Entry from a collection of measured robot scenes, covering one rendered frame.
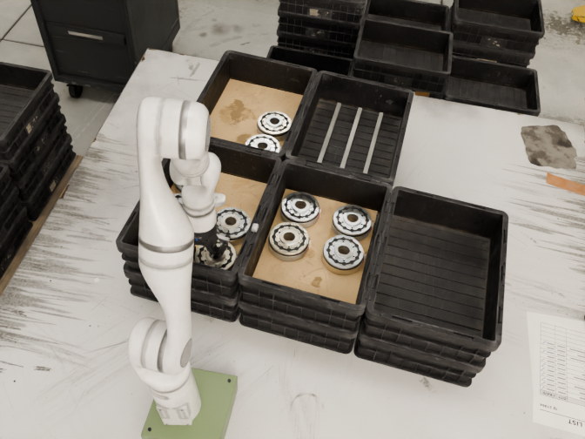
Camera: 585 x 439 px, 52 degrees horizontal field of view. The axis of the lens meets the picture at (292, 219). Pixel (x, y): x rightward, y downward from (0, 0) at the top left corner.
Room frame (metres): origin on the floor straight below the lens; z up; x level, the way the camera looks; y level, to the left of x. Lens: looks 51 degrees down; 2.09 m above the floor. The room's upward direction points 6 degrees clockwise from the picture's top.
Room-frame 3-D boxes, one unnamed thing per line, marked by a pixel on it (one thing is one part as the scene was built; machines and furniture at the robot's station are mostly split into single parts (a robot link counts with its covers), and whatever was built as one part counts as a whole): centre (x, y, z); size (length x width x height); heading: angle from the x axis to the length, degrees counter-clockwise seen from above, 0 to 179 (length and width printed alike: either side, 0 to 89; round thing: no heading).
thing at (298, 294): (0.91, -0.07, 0.92); 0.40 x 0.30 x 0.02; 169
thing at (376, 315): (0.85, -0.36, 0.92); 0.40 x 0.30 x 0.02; 169
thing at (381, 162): (1.30, -0.14, 0.87); 0.40 x 0.30 x 0.11; 169
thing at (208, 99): (1.36, 0.15, 0.87); 0.40 x 0.30 x 0.11; 169
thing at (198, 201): (0.85, 0.20, 1.12); 0.09 x 0.07 x 0.15; 97
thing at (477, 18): (2.54, -0.84, 0.37); 0.40 x 0.30 x 0.45; 83
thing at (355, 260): (0.90, -0.14, 0.86); 0.10 x 0.10 x 0.01
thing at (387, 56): (2.20, -0.40, 0.37); 0.40 x 0.30 x 0.45; 83
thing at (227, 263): (0.85, 0.18, 0.86); 0.10 x 0.10 x 0.01
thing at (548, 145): (1.54, -0.84, 0.71); 0.22 x 0.19 x 0.01; 173
